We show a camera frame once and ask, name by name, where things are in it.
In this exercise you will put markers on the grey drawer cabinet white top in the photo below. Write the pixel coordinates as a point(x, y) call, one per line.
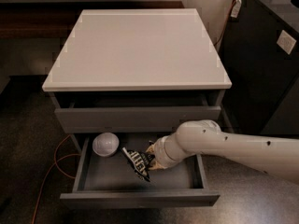
point(137, 57)

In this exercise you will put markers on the black cabinet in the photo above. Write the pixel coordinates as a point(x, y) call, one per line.
point(264, 98)

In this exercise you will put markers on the grey drawer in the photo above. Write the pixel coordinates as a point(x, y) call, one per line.
point(110, 183)
point(143, 119)

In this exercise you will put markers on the white bowl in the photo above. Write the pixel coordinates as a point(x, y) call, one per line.
point(105, 144)

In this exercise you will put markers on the grey top drawer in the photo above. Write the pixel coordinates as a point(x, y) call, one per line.
point(143, 119)

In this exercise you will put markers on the blue chip bag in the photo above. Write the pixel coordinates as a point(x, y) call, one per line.
point(139, 161)

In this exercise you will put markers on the dark wooden bench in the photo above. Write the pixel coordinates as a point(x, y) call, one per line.
point(56, 19)

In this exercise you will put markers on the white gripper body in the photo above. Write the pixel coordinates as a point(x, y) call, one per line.
point(160, 150)

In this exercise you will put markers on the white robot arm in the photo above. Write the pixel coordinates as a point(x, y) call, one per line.
point(271, 155)

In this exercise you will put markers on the white label sticker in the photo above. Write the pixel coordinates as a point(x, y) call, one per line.
point(286, 42)

